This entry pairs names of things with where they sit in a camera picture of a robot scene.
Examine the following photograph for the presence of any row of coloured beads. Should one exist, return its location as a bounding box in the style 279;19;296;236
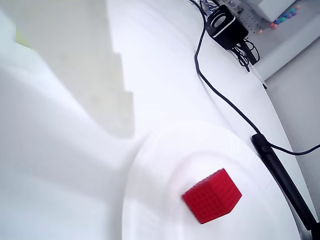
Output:
256;3;301;35

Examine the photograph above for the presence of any tangled black cable bundle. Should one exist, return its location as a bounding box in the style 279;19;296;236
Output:
231;37;261;73

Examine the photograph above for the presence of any white pen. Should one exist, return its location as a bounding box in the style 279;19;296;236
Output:
249;63;268;90

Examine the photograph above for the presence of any red cube block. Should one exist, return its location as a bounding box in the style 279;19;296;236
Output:
181;167;243;225

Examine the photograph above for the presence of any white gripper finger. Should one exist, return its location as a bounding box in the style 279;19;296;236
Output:
0;14;141;240
14;0;136;139

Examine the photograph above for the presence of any white box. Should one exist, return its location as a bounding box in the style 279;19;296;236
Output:
256;0;299;23

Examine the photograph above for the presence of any black speaker box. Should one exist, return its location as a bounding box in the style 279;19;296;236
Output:
205;4;250;51

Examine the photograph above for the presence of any white round plate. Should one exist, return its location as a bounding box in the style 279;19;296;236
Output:
120;119;309;240

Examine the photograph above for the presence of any thin black cable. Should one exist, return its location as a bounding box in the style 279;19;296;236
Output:
189;0;320;156

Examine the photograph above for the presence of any black stand bar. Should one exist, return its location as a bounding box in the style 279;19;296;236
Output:
250;133;320;240

